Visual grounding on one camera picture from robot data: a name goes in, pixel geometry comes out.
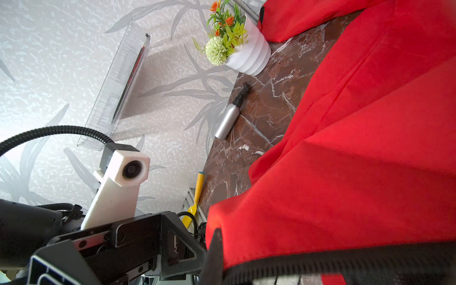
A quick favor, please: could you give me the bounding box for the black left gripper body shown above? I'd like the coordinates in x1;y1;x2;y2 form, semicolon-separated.
27;211;206;285

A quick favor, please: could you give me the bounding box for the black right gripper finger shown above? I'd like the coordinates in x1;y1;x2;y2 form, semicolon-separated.
199;229;456;285

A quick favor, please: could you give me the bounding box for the red jacket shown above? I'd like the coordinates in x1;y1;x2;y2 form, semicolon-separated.
206;1;456;269

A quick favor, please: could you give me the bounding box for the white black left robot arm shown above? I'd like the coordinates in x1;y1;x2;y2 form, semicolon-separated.
1;200;206;285

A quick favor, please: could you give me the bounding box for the silver spray bottle black nozzle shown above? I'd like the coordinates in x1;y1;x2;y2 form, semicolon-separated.
215;83;250;140

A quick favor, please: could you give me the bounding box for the white ribbed flower pot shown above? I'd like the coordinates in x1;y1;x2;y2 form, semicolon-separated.
225;18;271;77

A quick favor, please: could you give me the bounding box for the artificial green flower plant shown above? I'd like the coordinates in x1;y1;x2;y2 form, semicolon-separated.
192;1;248;66

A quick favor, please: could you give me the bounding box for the yellow handled tool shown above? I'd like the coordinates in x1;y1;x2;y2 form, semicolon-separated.
181;172;206;230

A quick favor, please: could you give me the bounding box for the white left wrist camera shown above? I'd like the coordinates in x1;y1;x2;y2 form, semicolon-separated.
81;142;150;230

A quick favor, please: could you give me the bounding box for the clear acrylic wall shelf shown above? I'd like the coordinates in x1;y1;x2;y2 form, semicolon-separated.
85;21;151;137

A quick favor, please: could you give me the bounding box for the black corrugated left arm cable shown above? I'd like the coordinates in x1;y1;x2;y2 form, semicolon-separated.
0;125;115;157

